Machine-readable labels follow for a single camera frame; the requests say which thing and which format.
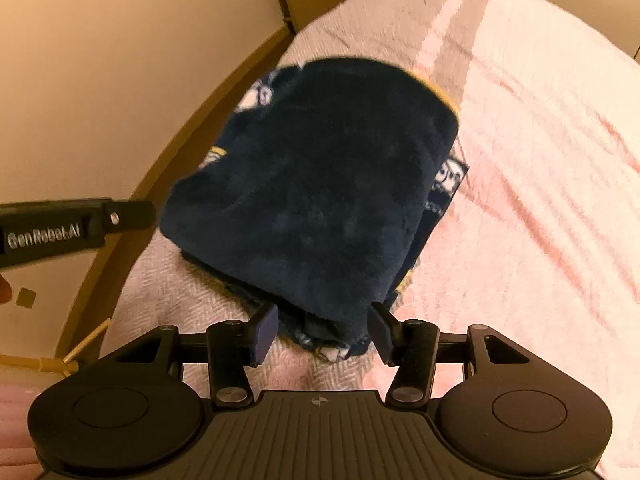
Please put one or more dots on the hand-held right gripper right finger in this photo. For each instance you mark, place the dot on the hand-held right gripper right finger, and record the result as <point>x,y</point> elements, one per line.
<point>380,332</point>

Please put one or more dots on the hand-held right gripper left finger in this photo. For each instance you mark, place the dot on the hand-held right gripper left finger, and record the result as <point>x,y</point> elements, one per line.
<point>265,334</point>

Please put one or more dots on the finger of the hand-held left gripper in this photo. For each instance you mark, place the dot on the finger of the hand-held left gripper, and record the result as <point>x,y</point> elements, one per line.
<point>135,214</point>

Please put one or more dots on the navy fleece garment yellow trim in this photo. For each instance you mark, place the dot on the navy fleece garment yellow trim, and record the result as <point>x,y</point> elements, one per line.
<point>310,185</point>

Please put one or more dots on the person's left hand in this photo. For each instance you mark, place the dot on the person's left hand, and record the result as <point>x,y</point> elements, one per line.
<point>5,291</point>

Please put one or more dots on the pink and grey bed blanket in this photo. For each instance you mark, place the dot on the pink and grey bed blanket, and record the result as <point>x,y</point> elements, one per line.
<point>525,185</point>

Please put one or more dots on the beige square wall plate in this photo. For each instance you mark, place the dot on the beige square wall plate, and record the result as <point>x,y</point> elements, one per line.
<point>25,298</point>

